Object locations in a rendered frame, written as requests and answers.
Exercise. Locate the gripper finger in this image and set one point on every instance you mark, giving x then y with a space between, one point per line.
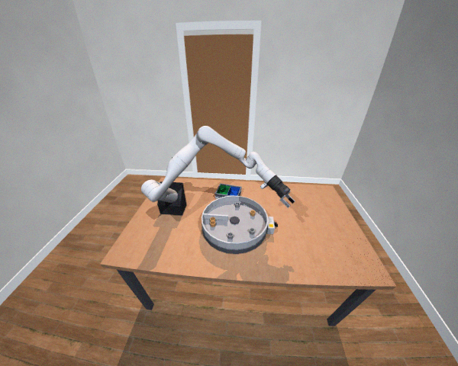
290 199
285 202

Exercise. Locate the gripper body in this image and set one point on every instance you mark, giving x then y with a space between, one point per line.
272 180

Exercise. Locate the grey round turntable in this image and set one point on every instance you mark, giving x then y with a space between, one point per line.
237 220

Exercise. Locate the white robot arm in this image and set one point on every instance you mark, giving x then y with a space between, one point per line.
184 157

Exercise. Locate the green and blue divided bin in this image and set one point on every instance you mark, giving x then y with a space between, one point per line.
227 190

